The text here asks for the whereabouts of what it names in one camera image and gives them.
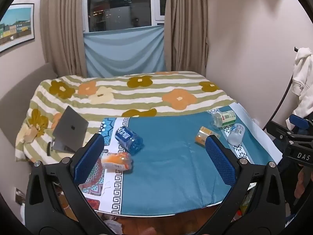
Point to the white plastic bag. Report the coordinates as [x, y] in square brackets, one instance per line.
[113, 226]

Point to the blue plastic bottle cup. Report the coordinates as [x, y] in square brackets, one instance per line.
[129, 140]

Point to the green label clear cup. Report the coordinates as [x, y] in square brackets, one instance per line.
[223, 118]

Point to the orange label clear cup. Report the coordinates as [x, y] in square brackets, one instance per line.
[203, 137]

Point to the framed picture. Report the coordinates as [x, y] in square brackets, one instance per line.
[16, 27]

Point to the light blue cloth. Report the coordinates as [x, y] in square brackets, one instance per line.
[124, 51]

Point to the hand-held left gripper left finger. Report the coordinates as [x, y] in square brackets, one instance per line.
[89, 159]

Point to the window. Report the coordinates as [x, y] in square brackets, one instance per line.
[122, 5]

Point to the person's right hand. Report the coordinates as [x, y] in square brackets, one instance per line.
[303, 182]

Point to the clear plastic bottle cup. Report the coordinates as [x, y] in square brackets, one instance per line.
[236, 133]

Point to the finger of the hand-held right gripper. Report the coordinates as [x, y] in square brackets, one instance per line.
[299, 122]

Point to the beige upholstered headboard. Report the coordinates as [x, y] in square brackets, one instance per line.
[19, 95]

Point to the grey laptop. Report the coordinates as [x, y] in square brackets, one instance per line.
[69, 130]

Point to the blue patterned tablecloth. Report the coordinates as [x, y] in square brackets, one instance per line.
[171, 166]

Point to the beige curtain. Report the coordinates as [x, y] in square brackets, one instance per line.
[63, 29]
[185, 27]

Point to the orange plastic bottle cup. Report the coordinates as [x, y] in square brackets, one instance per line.
[117, 161]

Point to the floral striped blanket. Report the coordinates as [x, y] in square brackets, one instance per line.
[117, 95]

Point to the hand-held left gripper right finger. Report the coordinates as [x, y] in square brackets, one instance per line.
[220, 161]

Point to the white garment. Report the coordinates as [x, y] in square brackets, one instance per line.
[302, 78]

